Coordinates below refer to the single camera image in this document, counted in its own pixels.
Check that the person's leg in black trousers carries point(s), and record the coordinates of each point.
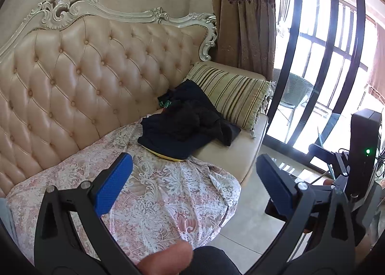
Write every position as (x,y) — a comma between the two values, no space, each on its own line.
(210,263)

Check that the small green tag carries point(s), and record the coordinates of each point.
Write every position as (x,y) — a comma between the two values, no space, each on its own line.
(165,103)

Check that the black framed glass doors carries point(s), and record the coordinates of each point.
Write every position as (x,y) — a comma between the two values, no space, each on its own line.
(287,37)

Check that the brown patterned curtain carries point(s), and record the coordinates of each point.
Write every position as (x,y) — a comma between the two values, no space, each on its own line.
(243,16)

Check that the black garment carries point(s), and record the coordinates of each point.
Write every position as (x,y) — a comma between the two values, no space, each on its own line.
(195,115)

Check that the striped beige pillow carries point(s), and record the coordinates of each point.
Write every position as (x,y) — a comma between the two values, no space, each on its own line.
(231,91)

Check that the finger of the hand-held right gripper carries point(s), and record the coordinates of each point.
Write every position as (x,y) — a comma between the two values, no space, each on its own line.
(318,148)

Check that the pink floral blanket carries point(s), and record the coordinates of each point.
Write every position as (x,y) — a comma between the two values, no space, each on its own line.
(156,203)

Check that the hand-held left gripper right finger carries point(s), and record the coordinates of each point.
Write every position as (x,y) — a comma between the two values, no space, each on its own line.
(275,183)

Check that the beige tufted leather sofa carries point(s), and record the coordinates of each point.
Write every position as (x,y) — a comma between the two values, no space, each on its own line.
(75,67)

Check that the hanging pink blanket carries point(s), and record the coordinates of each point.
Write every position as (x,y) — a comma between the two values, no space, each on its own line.
(378,61)

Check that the wicker balcony chair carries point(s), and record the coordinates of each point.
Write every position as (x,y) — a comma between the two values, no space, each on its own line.
(296,91)

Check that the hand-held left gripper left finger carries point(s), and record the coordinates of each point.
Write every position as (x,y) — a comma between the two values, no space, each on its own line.
(115,183)

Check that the light blue cloth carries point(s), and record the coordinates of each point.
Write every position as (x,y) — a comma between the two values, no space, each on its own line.
(5,215)

